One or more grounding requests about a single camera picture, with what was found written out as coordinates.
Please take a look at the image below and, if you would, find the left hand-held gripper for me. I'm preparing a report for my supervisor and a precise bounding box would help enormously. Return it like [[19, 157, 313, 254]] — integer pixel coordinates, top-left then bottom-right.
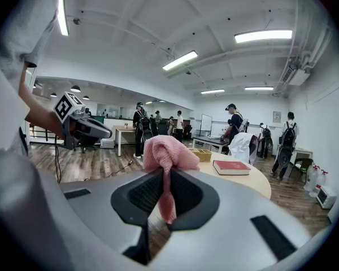
[[53, 91, 113, 151]]

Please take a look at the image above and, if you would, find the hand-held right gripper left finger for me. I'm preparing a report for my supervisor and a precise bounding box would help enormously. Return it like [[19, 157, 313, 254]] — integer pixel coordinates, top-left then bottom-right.
[[59, 167, 165, 266]]

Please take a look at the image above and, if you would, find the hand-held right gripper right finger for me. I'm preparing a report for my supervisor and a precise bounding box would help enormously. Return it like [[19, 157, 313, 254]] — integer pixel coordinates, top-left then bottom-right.
[[146, 168, 313, 271]]

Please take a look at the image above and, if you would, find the pink knitted cloth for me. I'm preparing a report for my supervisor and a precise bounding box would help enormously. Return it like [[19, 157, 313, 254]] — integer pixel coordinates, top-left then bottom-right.
[[143, 135, 201, 225]]

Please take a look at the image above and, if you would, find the person's left forearm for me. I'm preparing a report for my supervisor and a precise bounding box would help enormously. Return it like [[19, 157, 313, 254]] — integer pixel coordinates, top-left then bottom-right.
[[18, 62, 64, 139]]

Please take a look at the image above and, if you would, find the black office chair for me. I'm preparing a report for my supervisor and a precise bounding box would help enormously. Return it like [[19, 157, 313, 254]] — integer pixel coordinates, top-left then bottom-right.
[[73, 134, 99, 154]]

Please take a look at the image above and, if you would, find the black backpack rig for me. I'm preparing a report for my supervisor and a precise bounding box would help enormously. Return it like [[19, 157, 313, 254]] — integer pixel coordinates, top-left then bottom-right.
[[278, 122, 298, 168], [138, 116, 154, 141]]

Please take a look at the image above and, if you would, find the red hardcover book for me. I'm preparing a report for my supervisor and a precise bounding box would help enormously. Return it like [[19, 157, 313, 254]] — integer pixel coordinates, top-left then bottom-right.
[[212, 159, 251, 176]]

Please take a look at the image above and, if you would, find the black railing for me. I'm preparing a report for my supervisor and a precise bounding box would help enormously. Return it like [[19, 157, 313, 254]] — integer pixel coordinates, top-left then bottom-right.
[[29, 124, 59, 144]]

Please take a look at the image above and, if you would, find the wicker tissue basket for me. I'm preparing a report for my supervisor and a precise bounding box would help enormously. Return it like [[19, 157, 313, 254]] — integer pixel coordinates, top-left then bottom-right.
[[188, 147, 213, 163]]

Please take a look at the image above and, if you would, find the white garment on chair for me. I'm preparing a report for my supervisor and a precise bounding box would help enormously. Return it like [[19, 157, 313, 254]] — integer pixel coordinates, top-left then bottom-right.
[[228, 132, 258, 165]]

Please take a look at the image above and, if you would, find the black top table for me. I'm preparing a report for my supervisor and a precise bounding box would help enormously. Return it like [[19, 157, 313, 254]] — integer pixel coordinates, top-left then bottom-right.
[[192, 135, 229, 154]]

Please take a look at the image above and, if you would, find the dark armchair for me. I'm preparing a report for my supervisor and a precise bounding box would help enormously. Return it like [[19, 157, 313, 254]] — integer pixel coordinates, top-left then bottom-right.
[[288, 158, 314, 183]]

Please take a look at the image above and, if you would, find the clear water jug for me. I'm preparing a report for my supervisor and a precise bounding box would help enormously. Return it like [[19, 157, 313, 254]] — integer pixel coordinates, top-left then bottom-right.
[[303, 164, 319, 192], [310, 169, 328, 199]]

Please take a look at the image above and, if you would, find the white microwave oven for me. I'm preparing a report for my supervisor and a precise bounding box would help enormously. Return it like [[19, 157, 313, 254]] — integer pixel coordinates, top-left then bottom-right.
[[316, 185, 337, 209]]

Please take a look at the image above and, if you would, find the whiteboard on stand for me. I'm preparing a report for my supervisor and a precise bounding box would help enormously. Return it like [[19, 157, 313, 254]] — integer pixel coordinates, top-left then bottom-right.
[[201, 113, 213, 132]]

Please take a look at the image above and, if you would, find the person's grey shirt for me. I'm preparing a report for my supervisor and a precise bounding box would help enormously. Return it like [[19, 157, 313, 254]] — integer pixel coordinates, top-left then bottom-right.
[[0, 0, 67, 69]]

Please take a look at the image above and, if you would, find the white ceiling air conditioner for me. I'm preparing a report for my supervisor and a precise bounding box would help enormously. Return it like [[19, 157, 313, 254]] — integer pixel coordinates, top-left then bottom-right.
[[282, 65, 311, 86]]

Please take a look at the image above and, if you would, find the black floor cable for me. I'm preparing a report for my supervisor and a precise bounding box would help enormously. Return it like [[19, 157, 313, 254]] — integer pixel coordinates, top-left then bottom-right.
[[86, 159, 134, 181]]

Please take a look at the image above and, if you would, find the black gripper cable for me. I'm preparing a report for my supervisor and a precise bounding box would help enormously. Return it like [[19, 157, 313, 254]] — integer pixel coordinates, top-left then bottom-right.
[[54, 135, 62, 183]]

